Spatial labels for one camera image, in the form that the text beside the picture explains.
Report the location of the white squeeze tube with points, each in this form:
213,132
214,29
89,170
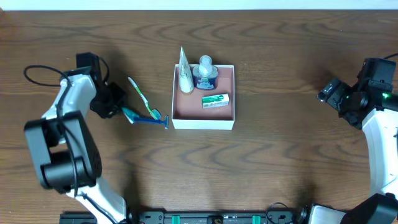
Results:
185,77

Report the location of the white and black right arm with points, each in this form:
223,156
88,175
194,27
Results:
380,129

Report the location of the small toothpaste tube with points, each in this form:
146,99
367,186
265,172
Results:
131,116

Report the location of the white box pink inside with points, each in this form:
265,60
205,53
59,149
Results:
188,111

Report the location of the blue razor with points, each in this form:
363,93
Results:
165,122

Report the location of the green white soap packet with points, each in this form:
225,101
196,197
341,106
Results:
214,101

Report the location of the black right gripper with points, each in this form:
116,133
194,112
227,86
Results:
331,94

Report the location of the clear bottle blue label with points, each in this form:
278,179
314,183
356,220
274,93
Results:
205,74

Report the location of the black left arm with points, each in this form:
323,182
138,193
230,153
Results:
62,149

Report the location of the green white toothbrush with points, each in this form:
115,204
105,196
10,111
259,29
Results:
153,112

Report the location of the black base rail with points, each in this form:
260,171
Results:
277,213

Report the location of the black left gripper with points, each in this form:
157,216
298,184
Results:
109,101

